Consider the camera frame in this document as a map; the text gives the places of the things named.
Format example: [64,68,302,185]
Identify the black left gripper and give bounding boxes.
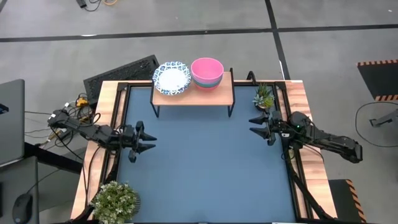
[119,120,158,164]

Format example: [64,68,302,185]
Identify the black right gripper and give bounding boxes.
[248,110,292,147]

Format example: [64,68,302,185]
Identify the orange plastic bowl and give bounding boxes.
[195,83,220,91]

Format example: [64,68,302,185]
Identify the green plastic bowl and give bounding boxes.
[193,79,223,88]

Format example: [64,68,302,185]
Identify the blue patterned paper bowl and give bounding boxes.
[152,60,192,96]

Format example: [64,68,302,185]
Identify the pink and blue bowls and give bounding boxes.
[190,57,225,88]

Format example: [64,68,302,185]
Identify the green succulent in pot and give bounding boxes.
[252,82,276,113]

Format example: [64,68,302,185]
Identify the white flowering potted plant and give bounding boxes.
[89,180,142,224]

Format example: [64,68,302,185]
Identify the black perforated panel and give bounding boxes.
[83,54,160,105]

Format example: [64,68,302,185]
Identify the yellow power plug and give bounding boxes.
[75,96,90,108]

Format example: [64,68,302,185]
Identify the black floor beam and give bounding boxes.
[24,141,84,175]

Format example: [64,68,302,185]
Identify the black mat with orange stripes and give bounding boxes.
[328,178,368,223]
[356,58,398,102]

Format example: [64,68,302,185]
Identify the grey stand leg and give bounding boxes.
[369,108,398,128]

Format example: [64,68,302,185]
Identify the grey side desk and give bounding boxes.
[0,155,40,224]

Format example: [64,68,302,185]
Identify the grey laptop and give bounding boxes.
[0,78,26,166]

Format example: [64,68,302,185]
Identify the black computer mouse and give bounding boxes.
[12,193,34,224]

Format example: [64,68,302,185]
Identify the black curved bracket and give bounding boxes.
[246,70,258,86]

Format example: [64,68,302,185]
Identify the wooden shelf with black frame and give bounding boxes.
[149,67,236,119]

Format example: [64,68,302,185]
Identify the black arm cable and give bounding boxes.
[80,145,104,202]

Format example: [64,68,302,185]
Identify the black looped floor cable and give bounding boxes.
[354,100,398,149]

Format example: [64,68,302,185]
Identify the black mouse cable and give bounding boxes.
[25,167,62,196]

